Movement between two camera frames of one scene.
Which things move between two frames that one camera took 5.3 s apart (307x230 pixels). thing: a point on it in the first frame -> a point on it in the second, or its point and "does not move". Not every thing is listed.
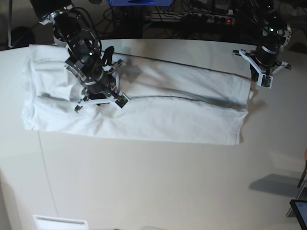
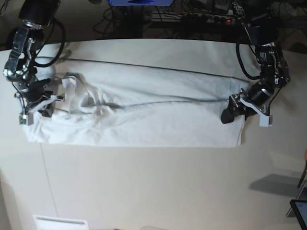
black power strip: x=223 y=18 does not move
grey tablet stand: x=302 y=196 does not move
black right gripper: x=255 y=73 -> x=235 y=108
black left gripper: x=100 y=89 -> x=47 y=111
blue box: x=141 y=3 does not move
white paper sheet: x=48 y=223 does not move
